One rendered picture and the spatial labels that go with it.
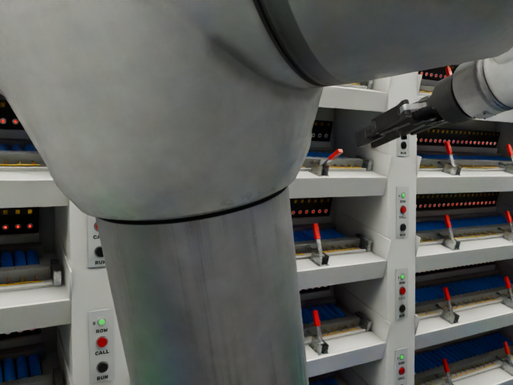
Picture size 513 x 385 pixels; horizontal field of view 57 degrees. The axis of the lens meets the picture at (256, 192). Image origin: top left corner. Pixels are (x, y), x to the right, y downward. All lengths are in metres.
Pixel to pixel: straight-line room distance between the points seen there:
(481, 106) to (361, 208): 0.55
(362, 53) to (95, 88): 0.09
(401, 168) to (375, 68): 1.01
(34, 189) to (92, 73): 0.65
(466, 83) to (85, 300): 0.68
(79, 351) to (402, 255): 0.74
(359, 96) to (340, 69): 0.94
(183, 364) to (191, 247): 0.06
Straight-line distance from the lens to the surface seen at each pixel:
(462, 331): 1.44
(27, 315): 0.85
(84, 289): 0.85
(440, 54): 0.17
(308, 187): 1.01
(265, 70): 0.18
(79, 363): 0.88
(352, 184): 1.09
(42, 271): 0.91
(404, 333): 1.26
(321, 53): 0.16
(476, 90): 0.74
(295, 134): 0.21
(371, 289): 1.23
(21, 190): 0.82
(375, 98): 1.14
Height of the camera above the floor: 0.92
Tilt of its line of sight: 2 degrees down
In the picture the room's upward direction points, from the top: straight up
